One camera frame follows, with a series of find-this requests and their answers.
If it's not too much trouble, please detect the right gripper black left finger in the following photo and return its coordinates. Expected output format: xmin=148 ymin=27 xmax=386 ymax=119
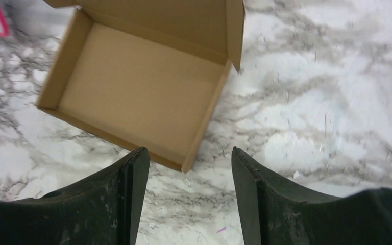
xmin=0 ymin=148 xmax=151 ymax=244

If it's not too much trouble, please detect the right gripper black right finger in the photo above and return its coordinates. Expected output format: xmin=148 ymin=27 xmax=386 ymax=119
xmin=231 ymin=147 xmax=392 ymax=245

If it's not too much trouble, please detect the brown cardboard box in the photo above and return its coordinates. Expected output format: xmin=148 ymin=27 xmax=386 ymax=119
xmin=37 ymin=0 xmax=245 ymax=173

